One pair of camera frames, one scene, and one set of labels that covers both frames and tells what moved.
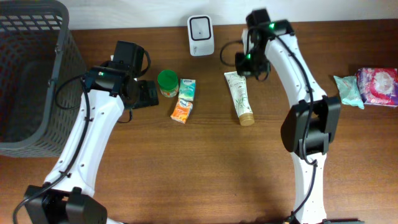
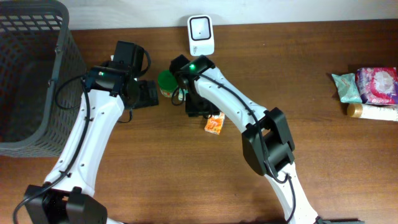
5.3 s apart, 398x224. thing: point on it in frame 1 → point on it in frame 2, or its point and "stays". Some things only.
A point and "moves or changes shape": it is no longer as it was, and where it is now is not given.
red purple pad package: [378, 86] stays
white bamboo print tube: [239, 89] moves or changes shape
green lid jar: [168, 82] stays
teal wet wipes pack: [349, 91] stays
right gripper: [252, 70] → [197, 107]
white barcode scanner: [201, 35] stays
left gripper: [147, 98] stays
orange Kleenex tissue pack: [181, 111] → [214, 124]
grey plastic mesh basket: [41, 76] stays
